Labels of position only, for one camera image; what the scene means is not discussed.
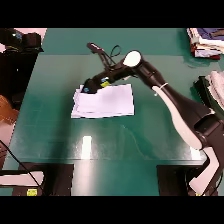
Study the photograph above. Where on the blue garment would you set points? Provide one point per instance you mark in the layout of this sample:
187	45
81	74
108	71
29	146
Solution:
215	32

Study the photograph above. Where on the dark green garment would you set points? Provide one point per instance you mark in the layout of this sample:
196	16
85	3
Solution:
201	90

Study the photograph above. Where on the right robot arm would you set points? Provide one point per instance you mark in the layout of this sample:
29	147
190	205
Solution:
181	106

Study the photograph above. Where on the pale pink garment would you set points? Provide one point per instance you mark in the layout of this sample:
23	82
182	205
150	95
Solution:
217	87

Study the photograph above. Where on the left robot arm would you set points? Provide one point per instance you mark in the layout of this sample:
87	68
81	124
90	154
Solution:
30	178

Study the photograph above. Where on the red garment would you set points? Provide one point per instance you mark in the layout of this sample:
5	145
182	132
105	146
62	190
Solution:
203	55

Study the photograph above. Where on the white T-shirt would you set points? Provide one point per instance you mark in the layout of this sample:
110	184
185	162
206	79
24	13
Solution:
110	103

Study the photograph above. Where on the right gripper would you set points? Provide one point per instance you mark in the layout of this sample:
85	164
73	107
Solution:
94	83

